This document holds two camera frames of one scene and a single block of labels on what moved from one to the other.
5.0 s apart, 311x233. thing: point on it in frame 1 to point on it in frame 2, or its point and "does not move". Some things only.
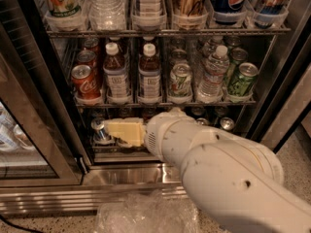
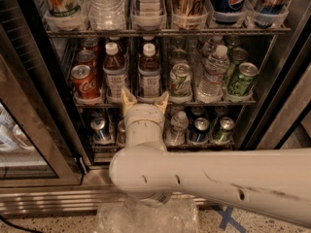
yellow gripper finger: [131, 130] to [144, 120]
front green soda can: [243, 80] does not move
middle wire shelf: [146, 105] does not move
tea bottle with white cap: [149, 77] does not move
